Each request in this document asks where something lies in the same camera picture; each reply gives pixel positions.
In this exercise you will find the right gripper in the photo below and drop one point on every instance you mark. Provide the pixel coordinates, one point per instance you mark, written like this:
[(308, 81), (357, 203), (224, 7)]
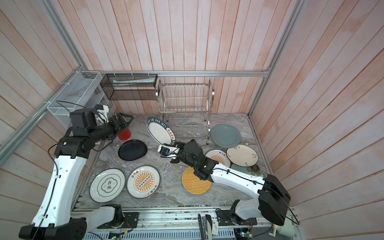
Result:
[(182, 145)]

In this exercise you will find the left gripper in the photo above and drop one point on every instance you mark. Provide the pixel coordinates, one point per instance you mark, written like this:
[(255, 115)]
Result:
[(118, 128)]

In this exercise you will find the black round plate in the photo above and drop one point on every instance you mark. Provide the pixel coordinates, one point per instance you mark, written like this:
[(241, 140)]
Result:
[(132, 150)]

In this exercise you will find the green rim white plate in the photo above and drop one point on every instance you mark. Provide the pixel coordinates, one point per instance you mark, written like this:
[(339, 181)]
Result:
[(160, 131)]

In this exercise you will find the steel two-tier dish rack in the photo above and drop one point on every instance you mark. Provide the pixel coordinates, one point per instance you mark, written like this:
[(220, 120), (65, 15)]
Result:
[(186, 108)]

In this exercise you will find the large orange sunburst plate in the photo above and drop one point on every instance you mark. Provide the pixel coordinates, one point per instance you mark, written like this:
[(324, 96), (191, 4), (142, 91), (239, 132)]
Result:
[(143, 181)]

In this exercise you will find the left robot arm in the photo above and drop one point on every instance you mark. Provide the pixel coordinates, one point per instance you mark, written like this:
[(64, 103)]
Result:
[(53, 221)]

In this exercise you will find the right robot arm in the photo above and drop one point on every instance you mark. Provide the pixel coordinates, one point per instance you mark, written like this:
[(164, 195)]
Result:
[(271, 197)]

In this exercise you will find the red pencil cup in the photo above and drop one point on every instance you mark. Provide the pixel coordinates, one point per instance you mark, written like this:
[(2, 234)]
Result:
[(125, 135)]

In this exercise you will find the yellow woven round plate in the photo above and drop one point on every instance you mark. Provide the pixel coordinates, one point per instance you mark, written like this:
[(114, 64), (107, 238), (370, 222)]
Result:
[(193, 184)]

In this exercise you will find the small orange sunburst plate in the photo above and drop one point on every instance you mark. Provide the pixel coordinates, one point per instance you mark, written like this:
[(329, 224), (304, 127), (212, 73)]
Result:
[(219, 156)]

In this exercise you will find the grey-green round plate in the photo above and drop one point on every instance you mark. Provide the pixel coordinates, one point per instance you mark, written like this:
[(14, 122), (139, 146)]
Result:
[(225, 136)]

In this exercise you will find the cream floral plate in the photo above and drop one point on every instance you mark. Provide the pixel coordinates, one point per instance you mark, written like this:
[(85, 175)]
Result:
[(243, 156)]

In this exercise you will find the light green floral plate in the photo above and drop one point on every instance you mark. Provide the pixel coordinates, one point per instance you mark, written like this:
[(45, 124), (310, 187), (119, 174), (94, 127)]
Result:
[(254, 170)]

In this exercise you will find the white plate green characters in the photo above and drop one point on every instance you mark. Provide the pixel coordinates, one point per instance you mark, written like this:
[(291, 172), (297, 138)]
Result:
[(107, 185)]

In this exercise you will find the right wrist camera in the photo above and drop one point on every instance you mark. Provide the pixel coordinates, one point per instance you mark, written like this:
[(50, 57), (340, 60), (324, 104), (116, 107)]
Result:
[(164, 151)]

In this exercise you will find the black mesh wall basket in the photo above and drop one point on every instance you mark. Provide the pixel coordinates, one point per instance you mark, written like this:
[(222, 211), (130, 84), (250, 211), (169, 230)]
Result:
[(119, 87)]

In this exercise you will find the white wire wall shelf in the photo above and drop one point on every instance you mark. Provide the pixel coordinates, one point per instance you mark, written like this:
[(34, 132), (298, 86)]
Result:
[(80, 91)]

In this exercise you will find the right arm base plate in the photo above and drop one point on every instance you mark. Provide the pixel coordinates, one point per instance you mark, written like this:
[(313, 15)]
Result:
[(227, 218)]

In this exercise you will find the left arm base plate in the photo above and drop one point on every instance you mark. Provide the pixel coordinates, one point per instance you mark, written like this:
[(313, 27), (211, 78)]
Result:
[(130, 221)]

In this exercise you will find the white box camera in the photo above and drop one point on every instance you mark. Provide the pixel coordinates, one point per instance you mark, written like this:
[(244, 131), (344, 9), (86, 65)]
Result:
[(287, 230)]

